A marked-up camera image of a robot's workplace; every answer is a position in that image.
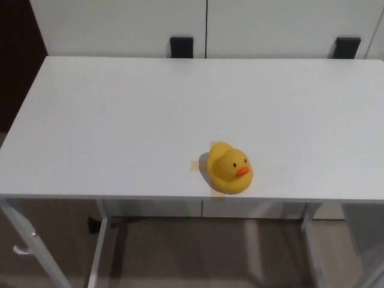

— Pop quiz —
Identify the long beige tape strip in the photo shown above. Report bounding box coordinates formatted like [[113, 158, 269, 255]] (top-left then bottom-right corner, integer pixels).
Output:
[[209, 139, 228, 202]]

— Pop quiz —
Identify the yellow rubber duck toy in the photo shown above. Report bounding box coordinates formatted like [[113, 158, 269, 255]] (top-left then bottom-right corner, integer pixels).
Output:
[[208, 141, 255, 195]]

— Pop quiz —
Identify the black bracket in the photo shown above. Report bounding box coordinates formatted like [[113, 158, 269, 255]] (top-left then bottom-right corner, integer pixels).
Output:
[[170, 37, 194, 59], [333, 37, 361, 59]]

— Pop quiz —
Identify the white desk apron rail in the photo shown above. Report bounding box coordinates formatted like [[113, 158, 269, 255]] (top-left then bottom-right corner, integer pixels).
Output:
[[98, 199, 346, 220]]

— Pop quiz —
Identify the white partition panel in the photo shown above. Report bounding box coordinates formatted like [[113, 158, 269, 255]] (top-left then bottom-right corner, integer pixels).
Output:
[[206, 0, 379, 60], [29, 0, 208, 59]]

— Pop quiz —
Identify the white desk leg with hook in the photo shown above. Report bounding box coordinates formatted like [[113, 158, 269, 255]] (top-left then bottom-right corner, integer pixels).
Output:
[[0, 201, 73, 288]]

